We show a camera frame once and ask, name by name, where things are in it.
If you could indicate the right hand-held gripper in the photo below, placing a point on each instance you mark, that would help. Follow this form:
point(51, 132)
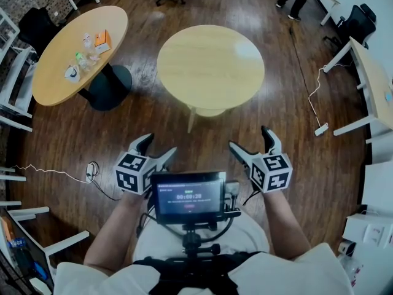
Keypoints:
point(271, 174)

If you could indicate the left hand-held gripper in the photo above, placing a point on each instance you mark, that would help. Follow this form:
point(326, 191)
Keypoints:
point(132, 174)

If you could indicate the white cup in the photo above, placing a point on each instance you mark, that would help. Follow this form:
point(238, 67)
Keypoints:
point(72, 73)

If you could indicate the green label plastic bottle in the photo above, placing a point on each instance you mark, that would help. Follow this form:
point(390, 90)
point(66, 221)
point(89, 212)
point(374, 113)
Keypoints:
point(82, 61)

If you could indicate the orange box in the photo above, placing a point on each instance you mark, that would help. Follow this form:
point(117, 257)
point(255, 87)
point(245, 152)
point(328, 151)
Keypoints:
point(102, 40)

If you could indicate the person's right forearm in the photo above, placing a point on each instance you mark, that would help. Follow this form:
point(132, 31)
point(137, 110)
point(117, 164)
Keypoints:
point(285, 226)

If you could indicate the person's left forearm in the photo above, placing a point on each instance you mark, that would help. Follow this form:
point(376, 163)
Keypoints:
point(110, 235)

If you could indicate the black monitor screen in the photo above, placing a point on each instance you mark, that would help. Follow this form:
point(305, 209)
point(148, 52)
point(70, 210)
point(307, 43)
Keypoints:
point(187, 197)

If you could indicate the white power adapter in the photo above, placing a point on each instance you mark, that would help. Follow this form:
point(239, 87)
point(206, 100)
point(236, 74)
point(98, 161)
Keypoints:
point(91, 171)

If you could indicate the small round wooden table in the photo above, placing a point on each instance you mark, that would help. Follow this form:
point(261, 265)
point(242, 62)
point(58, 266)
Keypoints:
point(208, 66)

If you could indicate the large oval wooden table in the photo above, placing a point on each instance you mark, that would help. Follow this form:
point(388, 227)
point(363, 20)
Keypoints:
point(55, 78)

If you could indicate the white shelf unit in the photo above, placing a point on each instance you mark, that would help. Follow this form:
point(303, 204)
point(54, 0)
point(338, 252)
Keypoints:
point(67, 241)

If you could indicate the red label plastic bottle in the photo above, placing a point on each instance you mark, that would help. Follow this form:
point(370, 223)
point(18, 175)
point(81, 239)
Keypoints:
point(88, 43)

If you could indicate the white cabinet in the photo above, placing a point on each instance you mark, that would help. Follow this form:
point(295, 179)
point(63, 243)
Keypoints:
point(377, 189)

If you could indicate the person's white shirt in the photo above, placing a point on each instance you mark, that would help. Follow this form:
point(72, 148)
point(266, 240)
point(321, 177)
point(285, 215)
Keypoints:
point(291, 272)

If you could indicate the black chest harness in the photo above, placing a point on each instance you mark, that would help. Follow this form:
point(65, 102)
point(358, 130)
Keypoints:
point(190, 275)

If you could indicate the round blue object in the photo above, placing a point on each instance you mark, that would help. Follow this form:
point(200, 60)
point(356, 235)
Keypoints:
point(389, 96)

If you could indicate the blue bottle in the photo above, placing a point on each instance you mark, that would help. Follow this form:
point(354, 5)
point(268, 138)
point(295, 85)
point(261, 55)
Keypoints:
point(17, 243)

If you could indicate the flat orange carton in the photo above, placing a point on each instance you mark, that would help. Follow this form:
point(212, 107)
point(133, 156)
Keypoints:
point(7, 232)

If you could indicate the black monitor mount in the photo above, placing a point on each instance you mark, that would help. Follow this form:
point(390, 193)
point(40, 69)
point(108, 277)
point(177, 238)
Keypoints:
point(192, 241)

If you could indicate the white shelf frame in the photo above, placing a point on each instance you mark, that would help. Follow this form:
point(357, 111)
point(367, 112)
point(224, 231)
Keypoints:
point(18, 111)

